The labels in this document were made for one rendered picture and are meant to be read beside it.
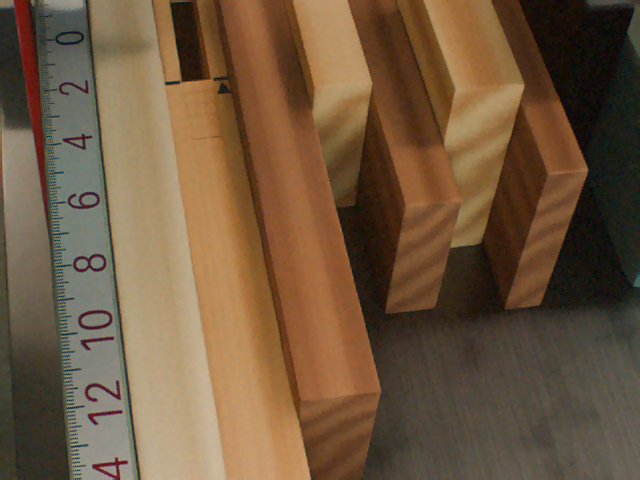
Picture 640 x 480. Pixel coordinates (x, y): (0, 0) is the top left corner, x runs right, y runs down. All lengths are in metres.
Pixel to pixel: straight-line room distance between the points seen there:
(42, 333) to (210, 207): 0.15
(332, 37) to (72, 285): 0.11
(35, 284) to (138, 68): 0.14
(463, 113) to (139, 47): 0.10
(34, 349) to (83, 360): 0.17
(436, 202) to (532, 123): 0.03
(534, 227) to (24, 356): 0.20
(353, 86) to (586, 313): 0.10
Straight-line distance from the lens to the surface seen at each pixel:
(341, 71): 0.36
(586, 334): 0.38
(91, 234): 0.32
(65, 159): 0.34
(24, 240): 0.50
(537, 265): 0.37
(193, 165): 0.35
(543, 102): 0.35
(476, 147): 0.36
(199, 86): 0.38
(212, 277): 0.33
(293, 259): 0.33
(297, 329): 0.31
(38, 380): 0.46
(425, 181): 0.34
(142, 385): 0.30
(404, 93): 0.36
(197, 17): 0.40
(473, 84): 0.34
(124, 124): 0.35
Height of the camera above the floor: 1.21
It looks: 52 degrees down
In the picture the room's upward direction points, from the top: 7 degrees clockwise
